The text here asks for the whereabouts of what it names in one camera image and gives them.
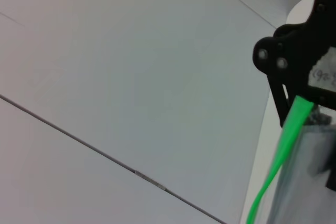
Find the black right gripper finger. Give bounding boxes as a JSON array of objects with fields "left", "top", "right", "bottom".
[{"left": 324, "top": 167, "right": 336, "bottom": 192}]

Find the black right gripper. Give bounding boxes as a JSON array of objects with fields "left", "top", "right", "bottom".
[{"left": 253, "top": 0, "right": 336, "bottom": 129}]

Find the clear green-zip document bag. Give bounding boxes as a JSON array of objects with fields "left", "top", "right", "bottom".
[{"left": 246, "top": 95, "right": 336, "bottom": 224}]

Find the silver tape patch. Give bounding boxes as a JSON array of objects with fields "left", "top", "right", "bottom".
[{"left": 134, "top": 170, "right": 168, "bottom": 191}]

